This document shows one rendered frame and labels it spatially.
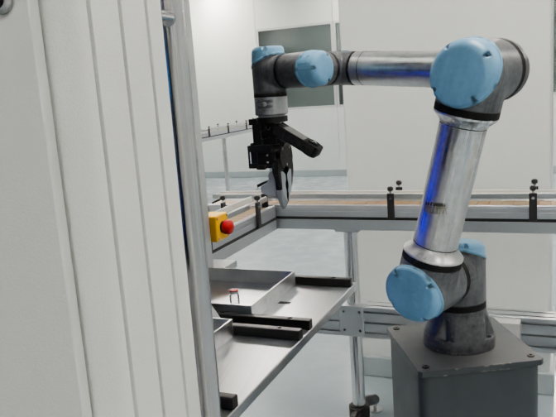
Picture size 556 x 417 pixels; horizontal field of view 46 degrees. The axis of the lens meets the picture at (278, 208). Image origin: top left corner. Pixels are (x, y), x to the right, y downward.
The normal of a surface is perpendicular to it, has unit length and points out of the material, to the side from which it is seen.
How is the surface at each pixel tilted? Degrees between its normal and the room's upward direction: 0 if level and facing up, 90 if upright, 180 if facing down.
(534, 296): 90
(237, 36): 90
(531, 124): 90
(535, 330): 90
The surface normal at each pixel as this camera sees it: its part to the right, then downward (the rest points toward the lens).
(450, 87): -0.63, 0.06
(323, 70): 0.75, 0.07
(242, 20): -0.39, 0.19
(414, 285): -0.67, 0.30
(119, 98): 0.96, -0.02
